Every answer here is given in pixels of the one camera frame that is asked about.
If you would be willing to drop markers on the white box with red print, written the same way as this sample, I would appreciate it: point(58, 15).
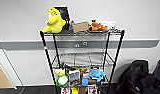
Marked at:
point(65, 91)

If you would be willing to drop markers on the brown cardboard box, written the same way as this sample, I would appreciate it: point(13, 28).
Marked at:
point(80, 27)

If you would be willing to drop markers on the black and white printed box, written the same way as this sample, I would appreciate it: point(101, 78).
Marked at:
point(74, 77)

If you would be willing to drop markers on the orange plush toy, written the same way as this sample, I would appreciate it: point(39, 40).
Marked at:
point(97, 26)

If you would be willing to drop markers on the grey wall outlet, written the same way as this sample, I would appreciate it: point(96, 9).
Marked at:
point(85, 43)
point(77, 45)

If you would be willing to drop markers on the yellow plush toy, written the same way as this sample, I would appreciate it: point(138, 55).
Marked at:
point(55, 21)

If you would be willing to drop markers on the dark brown paper bag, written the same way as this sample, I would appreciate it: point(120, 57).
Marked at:
point(83, 90)

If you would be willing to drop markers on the black bag with white print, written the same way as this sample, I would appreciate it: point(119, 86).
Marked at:
point(66, 15)

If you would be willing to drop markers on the pale yellow packet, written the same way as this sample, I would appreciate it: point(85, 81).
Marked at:
point(59, 72)

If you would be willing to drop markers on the black office chair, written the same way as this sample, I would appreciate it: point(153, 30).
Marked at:
point(136, 78)

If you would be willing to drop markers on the green and white round bowl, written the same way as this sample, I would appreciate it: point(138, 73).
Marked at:
point(62, 80)

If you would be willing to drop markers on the small yellow toy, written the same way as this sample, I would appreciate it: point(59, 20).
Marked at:
point(74, 90)

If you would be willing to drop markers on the white box with dark picture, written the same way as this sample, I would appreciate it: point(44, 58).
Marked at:
point(92, 90)

